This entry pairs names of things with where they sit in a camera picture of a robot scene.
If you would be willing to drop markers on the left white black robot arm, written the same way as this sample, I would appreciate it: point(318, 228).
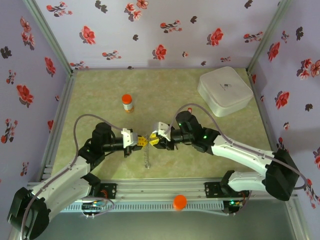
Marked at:
point(62, 175)

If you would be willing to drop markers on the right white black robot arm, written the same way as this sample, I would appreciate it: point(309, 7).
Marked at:
point(240, 155)

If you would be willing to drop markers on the orange-capped labelled bottle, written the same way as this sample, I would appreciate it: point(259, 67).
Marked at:
point(128, 105)

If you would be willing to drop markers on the white square lidded case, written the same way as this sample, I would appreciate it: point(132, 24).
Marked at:
point(225, 90)

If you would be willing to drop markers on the round orange cap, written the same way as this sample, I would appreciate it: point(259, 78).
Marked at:
point(180, 202)

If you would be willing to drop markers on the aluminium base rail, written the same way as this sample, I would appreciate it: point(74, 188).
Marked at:
point(160, 187)

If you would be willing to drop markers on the aluminium table side rail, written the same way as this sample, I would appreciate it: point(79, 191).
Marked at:
point(262, 112)
point(58, 125)

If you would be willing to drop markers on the aluminium frame post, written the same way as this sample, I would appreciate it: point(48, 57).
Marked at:
point(266, 37)
point(51, 37)

